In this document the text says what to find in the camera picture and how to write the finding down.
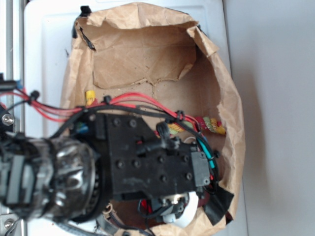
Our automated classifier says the multicolour twisted rope toy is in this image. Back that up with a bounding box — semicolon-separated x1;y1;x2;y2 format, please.
85;90;226;136

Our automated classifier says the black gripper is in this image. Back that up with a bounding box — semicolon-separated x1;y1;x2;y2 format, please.
92;113;210;220

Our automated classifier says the white plastic bin lid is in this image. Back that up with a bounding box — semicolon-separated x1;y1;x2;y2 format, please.
23;0;249;236

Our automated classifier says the brown paper bag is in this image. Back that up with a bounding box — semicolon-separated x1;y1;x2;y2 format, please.
61;2;246;236

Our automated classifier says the red wire bundle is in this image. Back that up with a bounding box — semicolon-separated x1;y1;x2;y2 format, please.
0;92;205;135

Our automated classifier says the aluminium frame rail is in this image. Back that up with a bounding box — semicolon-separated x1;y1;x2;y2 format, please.
0;0;27;236

